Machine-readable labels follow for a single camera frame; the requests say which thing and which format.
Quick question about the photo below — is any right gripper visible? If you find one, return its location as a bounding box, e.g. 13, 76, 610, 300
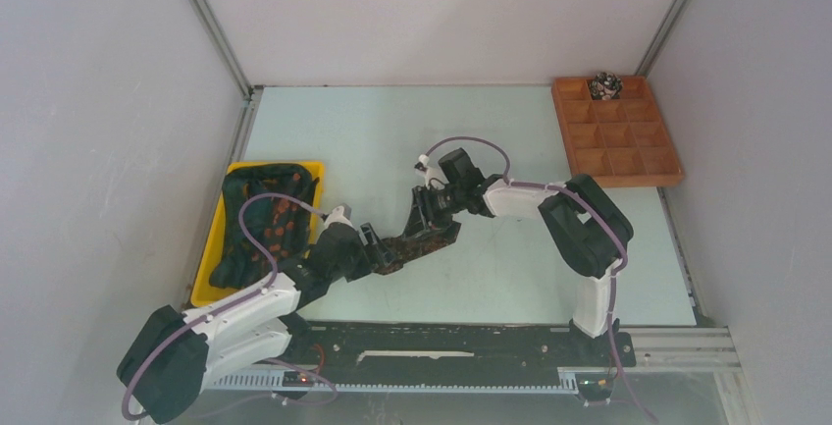
402, 184, 466, 240

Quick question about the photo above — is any dark key-patterned tie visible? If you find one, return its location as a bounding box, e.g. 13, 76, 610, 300
373, 222, 461, 276

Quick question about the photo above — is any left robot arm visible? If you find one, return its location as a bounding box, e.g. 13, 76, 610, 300
117, 223, 402, 423

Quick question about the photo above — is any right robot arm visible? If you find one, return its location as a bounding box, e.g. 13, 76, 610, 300
389, 148, 634, 364

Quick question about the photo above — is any dark green ties pile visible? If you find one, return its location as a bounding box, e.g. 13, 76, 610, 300
208, 163, 320, 290

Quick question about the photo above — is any yellow plastic bin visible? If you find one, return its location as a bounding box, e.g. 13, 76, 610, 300
190, 161, 326, 307

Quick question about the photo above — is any wooden compartment tray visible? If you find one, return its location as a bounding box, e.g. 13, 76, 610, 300
551, 76, 684, 187

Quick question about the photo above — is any rolled patterned tie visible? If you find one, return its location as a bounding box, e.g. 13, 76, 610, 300
588, 72, 623, 100

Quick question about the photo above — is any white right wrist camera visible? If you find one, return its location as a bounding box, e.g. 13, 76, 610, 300
414, 154, 446, 189

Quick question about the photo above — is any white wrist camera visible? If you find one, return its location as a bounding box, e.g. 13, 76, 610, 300
414, 154, 446, 189
324, 204, 354, 229

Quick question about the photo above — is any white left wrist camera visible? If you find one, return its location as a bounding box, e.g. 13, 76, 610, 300
324, 204, 354, 229

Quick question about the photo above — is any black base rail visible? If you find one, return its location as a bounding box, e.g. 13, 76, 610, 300
280, 321, 637, 389

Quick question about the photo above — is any aluminium frame rail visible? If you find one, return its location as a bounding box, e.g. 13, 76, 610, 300
149, 324, 743, 398

